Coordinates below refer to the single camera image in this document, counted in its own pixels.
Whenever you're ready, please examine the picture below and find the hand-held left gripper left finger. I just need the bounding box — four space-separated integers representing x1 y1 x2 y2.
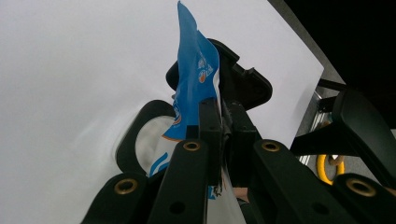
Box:
147 97 224 224

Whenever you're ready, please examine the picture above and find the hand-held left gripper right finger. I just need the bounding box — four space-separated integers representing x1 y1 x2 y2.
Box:
222 101 357 224

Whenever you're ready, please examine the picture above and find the blue and white pouch bag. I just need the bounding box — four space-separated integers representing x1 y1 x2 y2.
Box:
148 0 250 224

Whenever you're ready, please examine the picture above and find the black stand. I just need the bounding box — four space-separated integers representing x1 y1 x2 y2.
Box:
317 77 348 93

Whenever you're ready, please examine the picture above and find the yellow ring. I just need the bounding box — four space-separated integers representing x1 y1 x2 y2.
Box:
316 153 347 187

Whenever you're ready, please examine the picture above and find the metal floor rail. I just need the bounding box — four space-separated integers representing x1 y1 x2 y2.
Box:
297 89 332 166

